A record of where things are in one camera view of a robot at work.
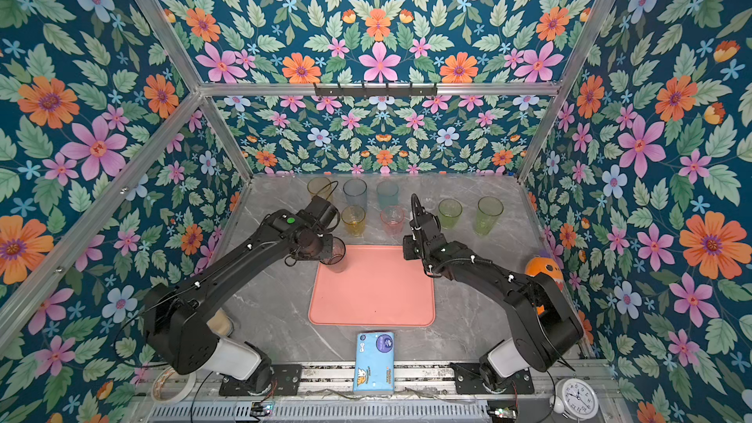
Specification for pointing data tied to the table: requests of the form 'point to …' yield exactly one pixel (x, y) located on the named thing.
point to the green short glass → (449, 211)
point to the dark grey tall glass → (337, 262)
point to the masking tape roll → (159, 380)
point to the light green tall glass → (488, 210)
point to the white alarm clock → (575, 399)
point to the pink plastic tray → (376, 288)
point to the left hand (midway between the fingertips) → (329, 247)
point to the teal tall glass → (388, 194)
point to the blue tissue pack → (374, 362)
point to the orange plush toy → (546, 266)
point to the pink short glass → (393, 219)
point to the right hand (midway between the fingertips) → (408, 239)
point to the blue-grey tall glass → (355, 191)
